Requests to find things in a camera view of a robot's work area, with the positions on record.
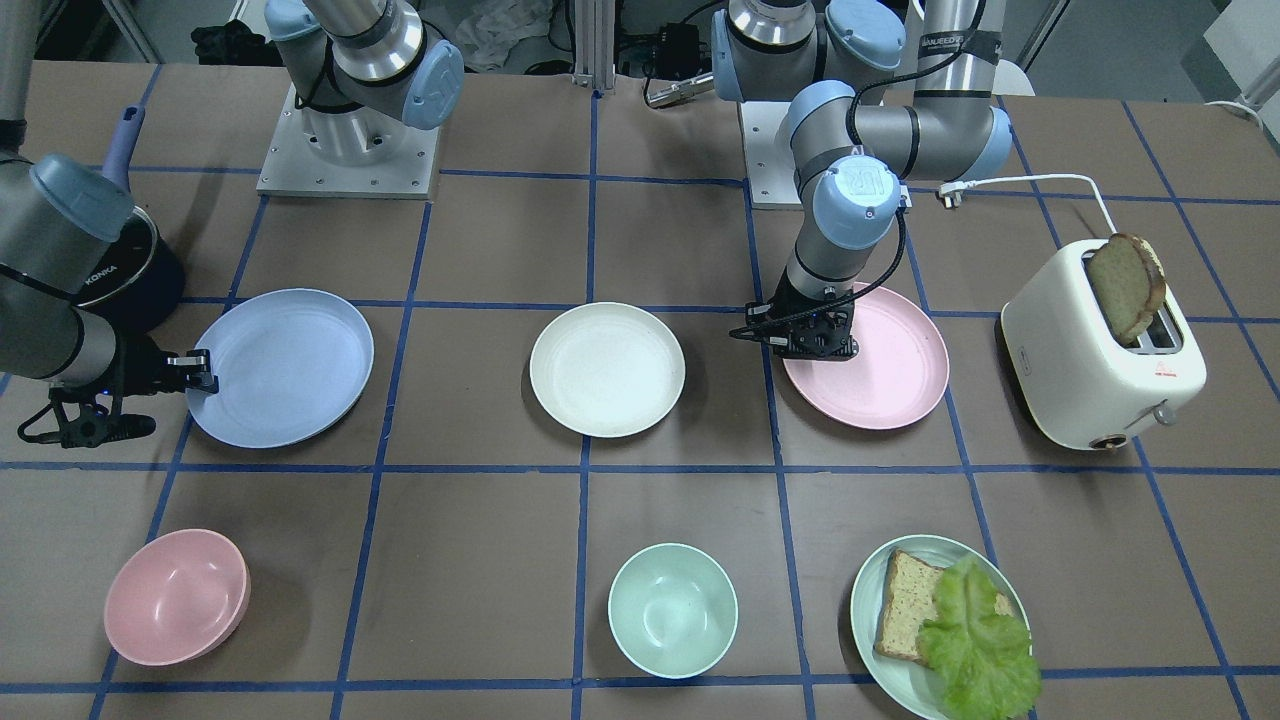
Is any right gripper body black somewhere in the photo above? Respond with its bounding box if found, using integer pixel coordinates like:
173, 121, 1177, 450
18, 334, 191, 448

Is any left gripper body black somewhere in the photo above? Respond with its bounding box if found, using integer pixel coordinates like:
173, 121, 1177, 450
730, 275, 860, 361

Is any blue plate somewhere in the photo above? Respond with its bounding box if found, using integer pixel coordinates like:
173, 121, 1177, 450
187, 288, 375, 448

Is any pink plate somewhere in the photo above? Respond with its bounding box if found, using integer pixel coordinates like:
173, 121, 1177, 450
783, 288, 950, 430

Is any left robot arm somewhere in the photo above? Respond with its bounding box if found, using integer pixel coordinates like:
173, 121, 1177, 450
710, 1, 1012, 361

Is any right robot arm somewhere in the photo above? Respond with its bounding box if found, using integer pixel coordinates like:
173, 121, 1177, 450
1, 1, 219, 448

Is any blue saucepan with lid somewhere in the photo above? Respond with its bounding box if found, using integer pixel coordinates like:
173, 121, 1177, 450
76, 105, 186, 334

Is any cream white plate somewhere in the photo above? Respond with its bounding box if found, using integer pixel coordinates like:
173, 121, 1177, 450
529, 302, 686, 438

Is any pink bowl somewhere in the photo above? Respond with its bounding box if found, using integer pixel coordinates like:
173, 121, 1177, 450
102, 528, 252, 667

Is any white toaster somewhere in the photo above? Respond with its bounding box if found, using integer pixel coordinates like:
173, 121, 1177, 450
998, 240, 1207, 450

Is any bread slice on plate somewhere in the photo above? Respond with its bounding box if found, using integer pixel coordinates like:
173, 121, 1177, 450
874, 548, 1030, 675

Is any green bowl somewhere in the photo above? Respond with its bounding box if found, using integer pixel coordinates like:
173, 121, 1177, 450
607, 543, 739, 680

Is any toast slice in toaster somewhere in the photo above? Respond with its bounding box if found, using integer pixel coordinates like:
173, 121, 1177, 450
1084, 233, 1167, 347

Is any green plate with food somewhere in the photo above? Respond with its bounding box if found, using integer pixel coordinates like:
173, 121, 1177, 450
849, 536, 1027, 719

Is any lettuce leaf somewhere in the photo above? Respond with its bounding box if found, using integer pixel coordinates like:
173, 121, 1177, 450
916, 556, 1042, 719

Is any white toaster power cord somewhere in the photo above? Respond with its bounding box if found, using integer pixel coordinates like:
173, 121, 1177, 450
936, 174, 1121, 240

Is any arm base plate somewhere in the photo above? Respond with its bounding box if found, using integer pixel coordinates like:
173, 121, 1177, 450
739, 101, 803, 211
256, 86, 440, 201

